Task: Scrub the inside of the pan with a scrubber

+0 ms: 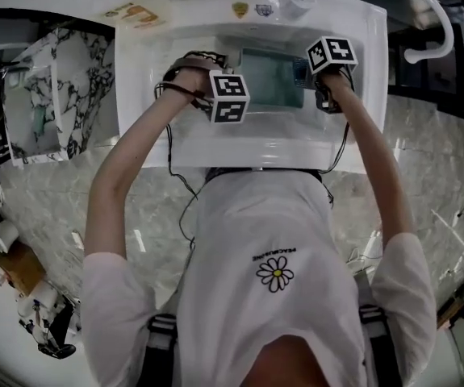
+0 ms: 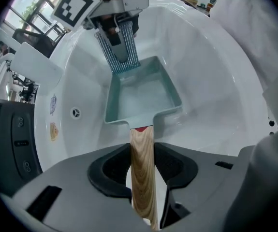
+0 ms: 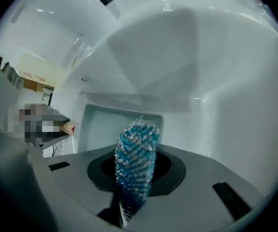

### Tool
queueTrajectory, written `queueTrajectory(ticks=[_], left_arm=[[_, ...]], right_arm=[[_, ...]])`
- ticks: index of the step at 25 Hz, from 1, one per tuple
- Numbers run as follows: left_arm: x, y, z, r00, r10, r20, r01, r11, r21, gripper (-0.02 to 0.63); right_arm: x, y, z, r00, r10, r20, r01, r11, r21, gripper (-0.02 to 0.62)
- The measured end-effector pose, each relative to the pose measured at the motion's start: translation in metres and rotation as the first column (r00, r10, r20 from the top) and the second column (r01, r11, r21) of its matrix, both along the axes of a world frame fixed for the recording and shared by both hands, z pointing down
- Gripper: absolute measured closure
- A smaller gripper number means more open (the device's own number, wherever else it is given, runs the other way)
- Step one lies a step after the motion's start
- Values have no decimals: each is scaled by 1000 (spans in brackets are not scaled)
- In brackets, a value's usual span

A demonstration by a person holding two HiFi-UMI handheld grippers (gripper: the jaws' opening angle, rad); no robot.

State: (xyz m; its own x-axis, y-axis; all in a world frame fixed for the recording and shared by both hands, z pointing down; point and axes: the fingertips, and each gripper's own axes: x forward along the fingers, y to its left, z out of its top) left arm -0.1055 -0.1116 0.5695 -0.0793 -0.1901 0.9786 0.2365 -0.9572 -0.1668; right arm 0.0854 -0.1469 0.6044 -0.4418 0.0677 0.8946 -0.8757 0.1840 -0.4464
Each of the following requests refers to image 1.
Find small green object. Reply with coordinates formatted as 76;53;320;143
32;106;49;136

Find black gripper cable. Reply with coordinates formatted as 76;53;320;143
153;50;200;253
320;64;357;209

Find small brown cardboard box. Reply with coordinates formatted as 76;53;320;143
0;242;47;296

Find white sink faucet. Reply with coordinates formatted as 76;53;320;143
266;0;326;20

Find person's neck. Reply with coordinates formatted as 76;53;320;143
239;334;325;387

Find person's left forearm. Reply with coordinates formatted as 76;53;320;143
85;86;200;211

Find white plastic bundle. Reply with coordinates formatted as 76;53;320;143
15;280;61;330

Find marble pattern sink cabinet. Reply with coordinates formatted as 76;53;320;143
0;26;116;167

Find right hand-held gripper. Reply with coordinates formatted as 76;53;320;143
305;35;357;115

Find black harness strap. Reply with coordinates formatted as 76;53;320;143
144;312;178;387
358;303;402;387

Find black wrist strap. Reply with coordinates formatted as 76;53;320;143
153;79;207;99

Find person's black trousers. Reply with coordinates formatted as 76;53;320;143
205;166;324;183

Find person's right forearm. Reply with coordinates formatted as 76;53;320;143
320;73;404;193

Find black sink stand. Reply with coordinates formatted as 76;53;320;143
387;30;464;96

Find orange picture card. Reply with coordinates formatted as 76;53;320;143
102;1;169;31

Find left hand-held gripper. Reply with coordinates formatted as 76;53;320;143
179;48;252;125

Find white curved hose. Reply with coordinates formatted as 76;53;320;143
314;0;455;66

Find person's white flower-print shirt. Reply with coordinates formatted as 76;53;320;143
81;170;438;387

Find black cable bundle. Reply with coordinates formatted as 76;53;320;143
25;296;78;361

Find white ceramic sink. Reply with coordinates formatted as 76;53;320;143
114;0;389;173

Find chrome tap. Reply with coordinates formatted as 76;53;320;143
0;64;30;77

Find person's left hand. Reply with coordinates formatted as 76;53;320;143
173;66;215;98

